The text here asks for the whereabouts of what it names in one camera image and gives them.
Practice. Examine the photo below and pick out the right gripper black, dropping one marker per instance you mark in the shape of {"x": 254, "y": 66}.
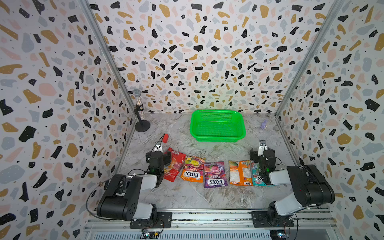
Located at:
{"x": 263, "y": 152}

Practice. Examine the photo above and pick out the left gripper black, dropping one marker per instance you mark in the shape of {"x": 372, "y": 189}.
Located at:
{"x": 156, "y": 154}

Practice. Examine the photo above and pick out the red fruit candy bag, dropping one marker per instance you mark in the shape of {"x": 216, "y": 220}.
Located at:
{"x": 176, "y": 164}

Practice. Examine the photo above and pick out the teal Fox's mint candy bag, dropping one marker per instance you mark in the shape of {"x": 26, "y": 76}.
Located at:
{"x": 258, "y": 180}

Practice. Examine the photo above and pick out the orange candy bag back side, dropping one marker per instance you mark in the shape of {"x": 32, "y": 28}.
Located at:
{"x": 240, "y": 173}

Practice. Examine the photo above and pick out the orange Fox's fruits candy bag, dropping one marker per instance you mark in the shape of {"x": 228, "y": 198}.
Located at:
{"x": 193, "y": 169}

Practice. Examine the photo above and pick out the purple Fox's berries candy bag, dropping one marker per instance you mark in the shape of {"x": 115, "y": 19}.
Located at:
{"x": 215, "y": 175}

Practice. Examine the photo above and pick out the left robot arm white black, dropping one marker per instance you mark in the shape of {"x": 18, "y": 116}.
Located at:
{"x": 120, "y": 200}

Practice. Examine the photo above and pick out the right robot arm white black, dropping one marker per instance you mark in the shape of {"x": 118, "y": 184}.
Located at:
{"x": 310, "y": 188}

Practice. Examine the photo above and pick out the green plastic basket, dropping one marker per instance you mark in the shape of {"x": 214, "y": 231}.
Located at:
{"x": 223, "y": 126}

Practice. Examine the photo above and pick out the red cube block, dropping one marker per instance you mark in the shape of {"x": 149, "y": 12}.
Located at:
{"x": 165, "y": 138}

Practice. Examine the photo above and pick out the glitter microphone on black stand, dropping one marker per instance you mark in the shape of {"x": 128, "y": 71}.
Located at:
{"x": 142, "y": 125}

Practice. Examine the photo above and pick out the small purple toy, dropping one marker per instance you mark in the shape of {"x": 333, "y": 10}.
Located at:
{"x": 264, "y": 124}

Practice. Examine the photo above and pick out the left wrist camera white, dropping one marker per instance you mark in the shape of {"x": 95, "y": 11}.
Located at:
{"x": 158, "y": 147}

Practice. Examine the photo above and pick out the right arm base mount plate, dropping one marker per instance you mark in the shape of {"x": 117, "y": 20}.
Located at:
{"x": 265, "y": 219}

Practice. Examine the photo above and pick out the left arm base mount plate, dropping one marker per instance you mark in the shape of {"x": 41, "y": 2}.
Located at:
{"x": 159, "y": 220}

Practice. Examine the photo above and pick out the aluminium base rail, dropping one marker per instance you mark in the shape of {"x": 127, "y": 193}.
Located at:
{"x": 238, "y": 224}

